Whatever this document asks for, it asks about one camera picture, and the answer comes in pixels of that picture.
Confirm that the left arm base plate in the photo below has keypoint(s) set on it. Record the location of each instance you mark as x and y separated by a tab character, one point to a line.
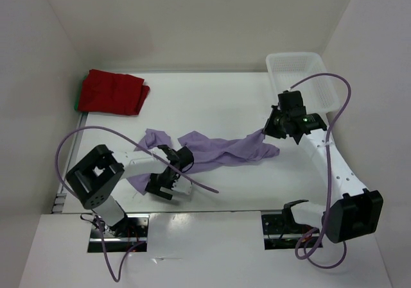
120	238

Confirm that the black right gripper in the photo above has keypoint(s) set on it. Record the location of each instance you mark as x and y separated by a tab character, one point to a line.
269	129

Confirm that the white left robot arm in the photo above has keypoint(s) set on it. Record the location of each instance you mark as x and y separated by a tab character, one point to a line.
94	178

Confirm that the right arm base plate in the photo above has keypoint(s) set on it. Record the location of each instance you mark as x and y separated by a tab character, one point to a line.
277	235

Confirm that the red t shirt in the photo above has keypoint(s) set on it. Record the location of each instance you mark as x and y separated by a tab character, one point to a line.
112	93

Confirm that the green t shirt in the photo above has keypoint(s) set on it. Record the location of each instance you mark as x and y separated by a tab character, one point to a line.
78	94

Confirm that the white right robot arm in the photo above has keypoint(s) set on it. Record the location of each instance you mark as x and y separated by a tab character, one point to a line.
351	209

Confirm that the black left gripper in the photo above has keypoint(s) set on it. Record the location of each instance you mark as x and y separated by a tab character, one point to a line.
153	185

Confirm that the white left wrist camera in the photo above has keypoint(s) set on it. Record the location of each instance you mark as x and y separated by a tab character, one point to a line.
182	187

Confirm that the lavender t shirt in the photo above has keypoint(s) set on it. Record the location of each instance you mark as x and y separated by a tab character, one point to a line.
209	154

